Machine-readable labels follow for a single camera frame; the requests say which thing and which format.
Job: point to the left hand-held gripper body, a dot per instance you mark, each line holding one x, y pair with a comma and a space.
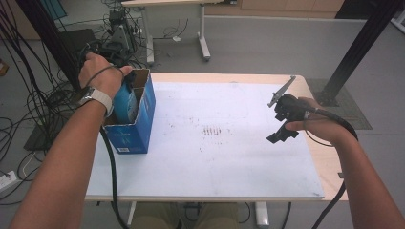
119, 41

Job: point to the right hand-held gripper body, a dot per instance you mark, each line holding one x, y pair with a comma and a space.
291, 108

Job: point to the blue bottle with white cap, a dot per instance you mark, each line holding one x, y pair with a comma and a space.
124, 105

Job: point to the blue cardboard box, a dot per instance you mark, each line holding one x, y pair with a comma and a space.
133, 140

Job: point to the person's left hand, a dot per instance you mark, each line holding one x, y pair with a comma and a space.
98, 74

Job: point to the person's right hand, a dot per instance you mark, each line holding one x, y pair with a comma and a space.
321, 127

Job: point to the black computer tower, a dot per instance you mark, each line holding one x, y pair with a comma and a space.
116, 17

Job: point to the white desk with metal legs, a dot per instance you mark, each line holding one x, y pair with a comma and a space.
149, 31

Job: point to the black equipment box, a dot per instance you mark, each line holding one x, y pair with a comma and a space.
76, 39

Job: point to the black metal stand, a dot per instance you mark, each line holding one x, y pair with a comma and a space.
359, 47
51, 41

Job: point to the teal panel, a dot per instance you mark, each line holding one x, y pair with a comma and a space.
54, 8

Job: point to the black tape strip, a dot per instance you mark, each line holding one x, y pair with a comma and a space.
340, 175

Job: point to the white table mat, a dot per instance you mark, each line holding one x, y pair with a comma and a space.
207, 171

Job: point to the white table leg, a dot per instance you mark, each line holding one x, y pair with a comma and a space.
132, 213
262, 214

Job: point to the person's right leg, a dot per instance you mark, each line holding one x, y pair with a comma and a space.
213, 219

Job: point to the person's leg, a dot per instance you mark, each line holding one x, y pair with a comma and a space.
213, 219
156, 219

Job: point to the brown cardboard piece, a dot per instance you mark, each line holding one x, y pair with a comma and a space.
3, 67

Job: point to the person's left leg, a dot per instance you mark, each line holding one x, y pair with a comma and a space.
156, 219

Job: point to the white power strip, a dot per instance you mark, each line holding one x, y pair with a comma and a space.
7, 180

